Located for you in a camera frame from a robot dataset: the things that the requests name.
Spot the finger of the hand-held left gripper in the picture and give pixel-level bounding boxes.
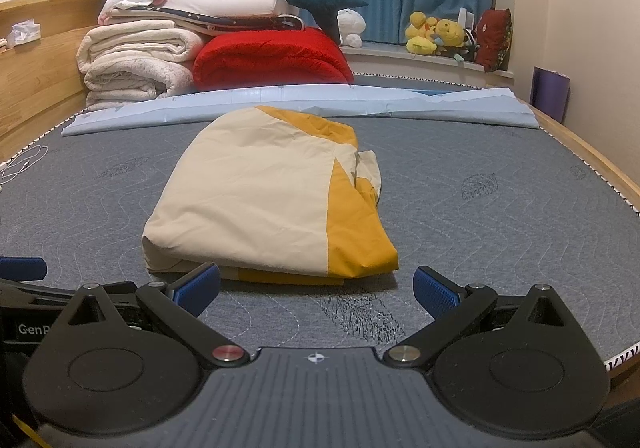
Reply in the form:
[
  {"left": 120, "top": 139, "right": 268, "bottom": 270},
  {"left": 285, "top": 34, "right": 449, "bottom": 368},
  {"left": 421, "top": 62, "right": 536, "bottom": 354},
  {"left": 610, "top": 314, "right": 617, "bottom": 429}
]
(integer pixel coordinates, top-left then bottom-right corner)
[
  {"left": 0, "top": 278, "right": 76, "bottom": 312},
  {"left": 0, "top": 256, "right": 48, "bottom": 282}
]

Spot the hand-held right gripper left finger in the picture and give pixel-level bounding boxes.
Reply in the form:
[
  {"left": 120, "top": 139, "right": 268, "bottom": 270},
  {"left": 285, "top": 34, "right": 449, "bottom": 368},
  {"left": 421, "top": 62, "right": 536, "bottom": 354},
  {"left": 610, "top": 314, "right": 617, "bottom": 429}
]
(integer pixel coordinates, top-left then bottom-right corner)
[{"left": 47, "top": 262, "right": 252, "bottom": 369}]

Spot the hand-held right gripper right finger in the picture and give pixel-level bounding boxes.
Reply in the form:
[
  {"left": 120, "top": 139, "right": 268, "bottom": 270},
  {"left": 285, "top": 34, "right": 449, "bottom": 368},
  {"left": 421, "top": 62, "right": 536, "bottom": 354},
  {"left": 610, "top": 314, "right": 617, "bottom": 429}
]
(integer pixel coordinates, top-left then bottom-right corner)
[{"left": 382, "top": 264, "right": 584, "bottom": 369}]

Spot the grey quilted mattress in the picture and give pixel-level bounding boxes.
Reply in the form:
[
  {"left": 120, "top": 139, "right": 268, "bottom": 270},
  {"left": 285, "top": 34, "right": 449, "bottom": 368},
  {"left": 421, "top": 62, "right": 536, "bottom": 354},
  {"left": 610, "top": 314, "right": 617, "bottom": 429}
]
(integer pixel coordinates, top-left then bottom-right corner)
[{"left": 0, "top": 73, "right": 640, "bottom": 375}]

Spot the light blue folded sheet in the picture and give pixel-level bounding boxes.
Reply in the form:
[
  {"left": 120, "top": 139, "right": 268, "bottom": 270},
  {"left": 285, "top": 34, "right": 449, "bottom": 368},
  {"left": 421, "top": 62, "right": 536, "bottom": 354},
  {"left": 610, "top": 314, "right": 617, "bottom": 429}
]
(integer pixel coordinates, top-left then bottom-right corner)
[{"left": 61, "top": 85, "right": 541, "bottom": 138}]

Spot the cream fleecy folded blanket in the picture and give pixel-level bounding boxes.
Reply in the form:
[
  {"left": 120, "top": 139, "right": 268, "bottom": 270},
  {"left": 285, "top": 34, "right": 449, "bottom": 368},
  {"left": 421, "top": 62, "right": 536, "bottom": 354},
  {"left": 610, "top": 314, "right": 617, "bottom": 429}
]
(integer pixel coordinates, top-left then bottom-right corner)
[{"left": 83, "top": 53, "right": 197, "bottom": 112}]

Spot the window sill ledge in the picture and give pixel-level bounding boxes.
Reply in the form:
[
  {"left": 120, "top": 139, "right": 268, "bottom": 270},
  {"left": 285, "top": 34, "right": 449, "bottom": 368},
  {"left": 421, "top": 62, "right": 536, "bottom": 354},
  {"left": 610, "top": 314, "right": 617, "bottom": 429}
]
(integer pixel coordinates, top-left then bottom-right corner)
[{"left": 344, "top": 40, "right": 514, "bottom": 80}]

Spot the red folded quilt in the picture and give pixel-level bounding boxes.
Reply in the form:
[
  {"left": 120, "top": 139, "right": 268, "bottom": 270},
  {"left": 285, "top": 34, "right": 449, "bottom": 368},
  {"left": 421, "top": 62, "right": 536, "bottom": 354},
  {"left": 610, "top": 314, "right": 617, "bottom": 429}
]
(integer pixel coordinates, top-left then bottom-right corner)
[{"left": 192, "top": 27, "right": 355, "bottom": 92}]

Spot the black white striped plush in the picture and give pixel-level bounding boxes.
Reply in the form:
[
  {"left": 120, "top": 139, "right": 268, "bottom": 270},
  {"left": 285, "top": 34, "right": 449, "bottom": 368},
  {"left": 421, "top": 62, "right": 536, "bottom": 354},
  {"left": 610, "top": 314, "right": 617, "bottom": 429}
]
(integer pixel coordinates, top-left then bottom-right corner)
[{"left": 462, "top": 28, "right": 479, "bottom": 62}]

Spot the dark red cushion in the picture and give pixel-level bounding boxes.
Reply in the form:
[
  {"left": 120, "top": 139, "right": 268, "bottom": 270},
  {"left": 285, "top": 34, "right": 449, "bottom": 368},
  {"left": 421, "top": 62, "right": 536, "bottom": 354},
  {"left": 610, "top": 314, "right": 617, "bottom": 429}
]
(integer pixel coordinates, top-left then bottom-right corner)
[{"left": 474, "top": 8, "right": 514, "bottom": 74}]

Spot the yellow bear plush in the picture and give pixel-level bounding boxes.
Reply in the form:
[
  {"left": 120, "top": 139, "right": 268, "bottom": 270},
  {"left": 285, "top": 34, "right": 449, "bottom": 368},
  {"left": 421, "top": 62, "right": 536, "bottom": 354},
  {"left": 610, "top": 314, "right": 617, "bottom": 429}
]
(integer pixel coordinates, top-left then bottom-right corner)
[{"left": 434, "top": 18, "right": 467, "bottom": 50}]

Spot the yellow duck plush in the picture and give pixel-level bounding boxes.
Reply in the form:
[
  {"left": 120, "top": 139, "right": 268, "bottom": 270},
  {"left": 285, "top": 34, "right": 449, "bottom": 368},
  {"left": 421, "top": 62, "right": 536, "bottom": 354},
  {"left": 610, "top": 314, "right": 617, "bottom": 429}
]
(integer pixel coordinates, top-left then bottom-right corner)
[{"left": 405, "top": 11, "right": 439, "bottom": 55}]

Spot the navy trimmed folded sheet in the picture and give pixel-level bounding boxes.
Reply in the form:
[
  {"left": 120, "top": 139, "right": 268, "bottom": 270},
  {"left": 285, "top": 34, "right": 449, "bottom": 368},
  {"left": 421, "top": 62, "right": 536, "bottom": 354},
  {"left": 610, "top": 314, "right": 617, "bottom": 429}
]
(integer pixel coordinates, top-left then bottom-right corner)
[{"left": 160, "top": 8, "right": 307, "bottom": 35}]

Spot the white plush toy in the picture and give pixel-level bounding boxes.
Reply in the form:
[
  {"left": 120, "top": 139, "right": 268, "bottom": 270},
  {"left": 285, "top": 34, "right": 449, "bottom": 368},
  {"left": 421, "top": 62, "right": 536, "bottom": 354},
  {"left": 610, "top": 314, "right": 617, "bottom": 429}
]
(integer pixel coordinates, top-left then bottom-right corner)
[{"left": 337, "top": 8, "right": 366, "bottom": 49}]

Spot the yellow cord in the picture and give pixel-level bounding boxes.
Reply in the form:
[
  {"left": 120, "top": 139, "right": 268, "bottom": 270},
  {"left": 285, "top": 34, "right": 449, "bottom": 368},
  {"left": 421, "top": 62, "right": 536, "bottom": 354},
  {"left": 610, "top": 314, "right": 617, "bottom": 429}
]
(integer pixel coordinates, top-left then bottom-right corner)
[{"left": 13, "top": 415, "right": 47, "bottom": 448}]

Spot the white cable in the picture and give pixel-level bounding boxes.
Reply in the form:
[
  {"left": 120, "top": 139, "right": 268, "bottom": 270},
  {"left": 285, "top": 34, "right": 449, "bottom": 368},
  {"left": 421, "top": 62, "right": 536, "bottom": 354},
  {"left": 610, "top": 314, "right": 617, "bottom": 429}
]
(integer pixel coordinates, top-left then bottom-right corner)
[{"left": 0, "top": 140, "right": 47, "bottom": 185}]

